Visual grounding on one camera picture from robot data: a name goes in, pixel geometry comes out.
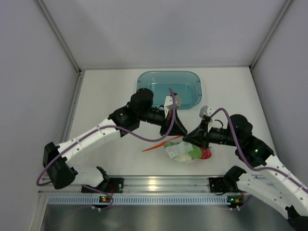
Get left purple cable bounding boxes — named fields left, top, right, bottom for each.
left=36, top=87, right=179, bottom=186

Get white slotted cable duct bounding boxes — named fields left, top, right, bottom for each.
left=48, top=195, right=231, bottom=205

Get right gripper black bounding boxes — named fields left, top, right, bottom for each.
left=183, top=119, right=241, bottom=150

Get aluminium rail frame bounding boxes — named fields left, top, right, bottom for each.
left=38, top=175, right=301, bottom=193

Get pale green fake cabbage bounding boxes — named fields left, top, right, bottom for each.
left=172, top=154, right=193, bottom=163

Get green fake vegetable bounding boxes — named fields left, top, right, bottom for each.
left=187, top=145, right=202, bottom=159

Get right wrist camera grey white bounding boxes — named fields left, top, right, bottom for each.
left=199, top=105, right=214, bottom=131

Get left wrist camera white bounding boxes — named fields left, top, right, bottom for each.
left=164, top=94, right=181, bottom=117

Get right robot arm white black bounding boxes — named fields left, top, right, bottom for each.
left=183, top=114, right=308, bottom=231

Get red fake food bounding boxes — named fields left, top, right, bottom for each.
left=200, top=148, right=212, bottom=160

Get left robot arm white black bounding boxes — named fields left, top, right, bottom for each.
left=42, top=88, right=187, bottom=192

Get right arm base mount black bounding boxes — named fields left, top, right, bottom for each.
left=209, top=177, right=239, bottom=193

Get clear zip bag orange seal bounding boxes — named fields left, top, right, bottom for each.
left=142, top=136, right=202, bottom=163

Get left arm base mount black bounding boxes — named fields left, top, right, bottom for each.
left=95, top=177, right=124, bottom=194

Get teal plastic bin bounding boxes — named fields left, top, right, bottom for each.
left=136, top=70, right=203, bottom=110

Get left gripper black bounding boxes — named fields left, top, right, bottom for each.
left=138, top=107, right=187, bottom=137

